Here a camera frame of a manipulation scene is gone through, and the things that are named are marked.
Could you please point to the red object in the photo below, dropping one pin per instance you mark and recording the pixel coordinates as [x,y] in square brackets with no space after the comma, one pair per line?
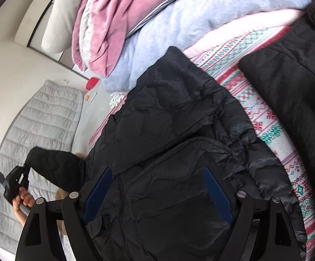
[92,83]

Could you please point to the person's left forearm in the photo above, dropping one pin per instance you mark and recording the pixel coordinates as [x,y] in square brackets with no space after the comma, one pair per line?
[20,217]

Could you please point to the black quilted garment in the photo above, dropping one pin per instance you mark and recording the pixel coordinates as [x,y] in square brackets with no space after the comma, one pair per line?
[296,73]

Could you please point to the brown fur-trimmed coat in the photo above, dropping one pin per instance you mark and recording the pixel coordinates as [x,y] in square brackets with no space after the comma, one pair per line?
[59,204]

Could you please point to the black puffer jacket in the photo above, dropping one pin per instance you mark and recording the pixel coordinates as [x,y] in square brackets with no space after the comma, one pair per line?
[173,114]

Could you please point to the person's left hand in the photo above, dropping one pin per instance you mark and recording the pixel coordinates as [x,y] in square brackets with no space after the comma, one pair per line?
[25,198]

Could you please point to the white pillow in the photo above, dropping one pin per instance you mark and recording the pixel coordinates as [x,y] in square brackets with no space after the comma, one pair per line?
[59,19]

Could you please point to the grey quilted headboard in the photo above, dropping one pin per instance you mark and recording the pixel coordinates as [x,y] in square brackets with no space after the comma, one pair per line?
[37,119]

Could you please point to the small white stick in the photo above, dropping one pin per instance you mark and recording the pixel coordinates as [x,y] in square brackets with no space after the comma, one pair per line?
[93,96]

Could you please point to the pink velvet blanket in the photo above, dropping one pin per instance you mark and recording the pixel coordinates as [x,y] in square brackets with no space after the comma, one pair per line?
[114,19]

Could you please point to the white bed linen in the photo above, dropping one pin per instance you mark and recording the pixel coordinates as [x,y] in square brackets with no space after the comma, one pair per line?
[65,247]

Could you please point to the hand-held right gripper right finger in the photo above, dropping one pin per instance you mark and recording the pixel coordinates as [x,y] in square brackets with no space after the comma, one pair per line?
[217,195]

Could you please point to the white wardrobe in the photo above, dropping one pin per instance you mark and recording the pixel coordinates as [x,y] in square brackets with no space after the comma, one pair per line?
[48,57]

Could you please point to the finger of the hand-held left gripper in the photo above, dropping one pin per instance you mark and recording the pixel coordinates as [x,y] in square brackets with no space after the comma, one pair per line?
[26,171]

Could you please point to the grey bed sheet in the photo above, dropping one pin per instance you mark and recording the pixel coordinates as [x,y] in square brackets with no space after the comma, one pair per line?
[92,119]

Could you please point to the light blue fleece blanket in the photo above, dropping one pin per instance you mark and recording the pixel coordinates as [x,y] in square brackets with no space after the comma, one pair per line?
[187,19]

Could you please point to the white fringed throw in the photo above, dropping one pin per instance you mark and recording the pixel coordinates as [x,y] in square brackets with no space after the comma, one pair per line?
[118,102]

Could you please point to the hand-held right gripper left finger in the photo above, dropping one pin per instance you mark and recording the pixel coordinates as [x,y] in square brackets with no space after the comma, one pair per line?
[97,195]

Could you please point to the red green patterned blanket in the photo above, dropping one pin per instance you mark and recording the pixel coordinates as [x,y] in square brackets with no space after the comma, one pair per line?
[269,114]

